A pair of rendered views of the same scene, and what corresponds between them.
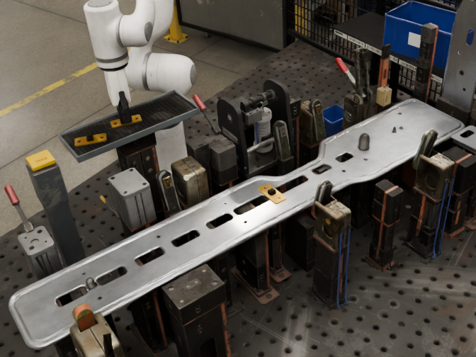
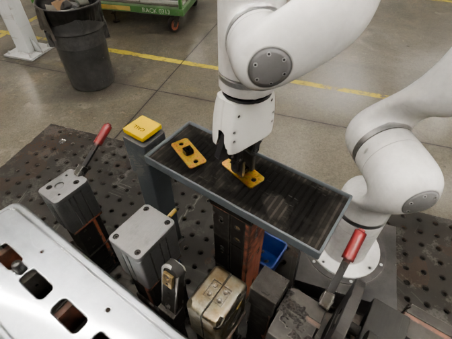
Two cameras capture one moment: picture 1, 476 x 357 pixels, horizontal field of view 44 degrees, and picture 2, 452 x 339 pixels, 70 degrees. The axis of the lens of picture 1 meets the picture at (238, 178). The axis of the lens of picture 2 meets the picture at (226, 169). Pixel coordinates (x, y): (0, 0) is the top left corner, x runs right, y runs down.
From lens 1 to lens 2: 1.27 m
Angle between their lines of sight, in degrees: 49
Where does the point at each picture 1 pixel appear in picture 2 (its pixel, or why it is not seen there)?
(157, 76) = (368, 159)
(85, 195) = not seen: hidden behind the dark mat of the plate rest
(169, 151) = (335, 239)
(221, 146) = (288, 329)
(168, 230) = (121, 317)
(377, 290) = not seen: outside the picture
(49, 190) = (134, 160)
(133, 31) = (234, 46)
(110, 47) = (222, 54)
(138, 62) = (369, 124)
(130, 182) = (138, 233)
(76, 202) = not seen: hidden behind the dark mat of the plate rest
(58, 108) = (430, 124)
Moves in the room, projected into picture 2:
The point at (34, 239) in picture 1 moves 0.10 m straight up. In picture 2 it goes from (64, 183) to (46, 151)
